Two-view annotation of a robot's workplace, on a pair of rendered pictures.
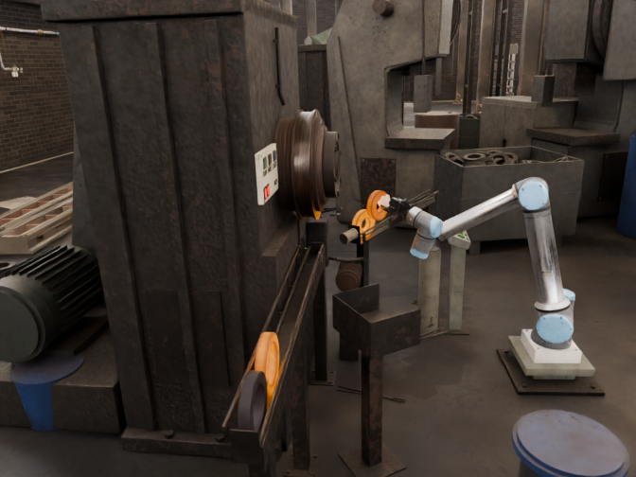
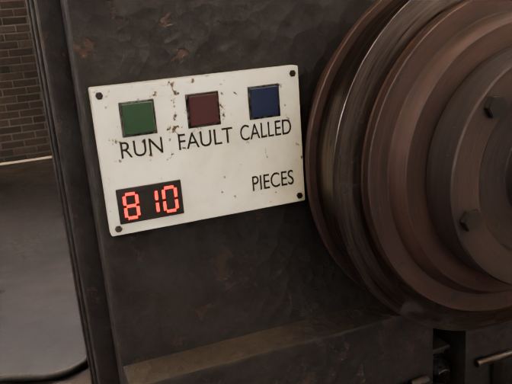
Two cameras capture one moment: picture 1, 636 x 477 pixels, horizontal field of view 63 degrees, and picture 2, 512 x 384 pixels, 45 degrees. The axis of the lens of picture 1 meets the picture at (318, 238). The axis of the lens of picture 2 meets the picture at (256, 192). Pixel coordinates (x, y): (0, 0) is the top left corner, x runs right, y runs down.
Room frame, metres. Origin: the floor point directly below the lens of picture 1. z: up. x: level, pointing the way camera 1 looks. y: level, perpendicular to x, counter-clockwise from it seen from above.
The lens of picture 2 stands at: (1.62, -0.53, 1.31)
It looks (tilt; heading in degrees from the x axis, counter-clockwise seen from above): 16 degrees down; 62
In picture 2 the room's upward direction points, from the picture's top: 5 degrees counter-clockwise
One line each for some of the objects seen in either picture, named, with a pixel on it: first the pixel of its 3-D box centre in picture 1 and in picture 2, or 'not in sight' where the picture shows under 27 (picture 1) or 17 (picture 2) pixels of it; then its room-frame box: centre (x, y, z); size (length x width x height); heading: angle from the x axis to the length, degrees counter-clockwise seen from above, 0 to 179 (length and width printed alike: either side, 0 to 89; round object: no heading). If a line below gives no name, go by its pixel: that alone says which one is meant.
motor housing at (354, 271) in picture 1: (349, 309); not in sight; (2.55, -0.16, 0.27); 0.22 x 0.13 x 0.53; 172
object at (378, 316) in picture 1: (374, 388); not in sight; (1.69, -0.20, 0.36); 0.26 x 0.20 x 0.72; 27
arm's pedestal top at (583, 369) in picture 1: (548, 355); not in sight; (2.30, -1.15, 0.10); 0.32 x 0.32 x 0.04; 85
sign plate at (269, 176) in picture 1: (268, 172); (205, 148); (1.92, 0.18, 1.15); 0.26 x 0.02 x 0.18; 172
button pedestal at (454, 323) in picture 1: (456, 279); not in sight; (2.81, -0.80, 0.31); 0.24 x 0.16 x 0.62; 172
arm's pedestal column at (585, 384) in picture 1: (547, 365); not in sight; (2.30, -1.15, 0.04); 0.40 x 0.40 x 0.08; 85
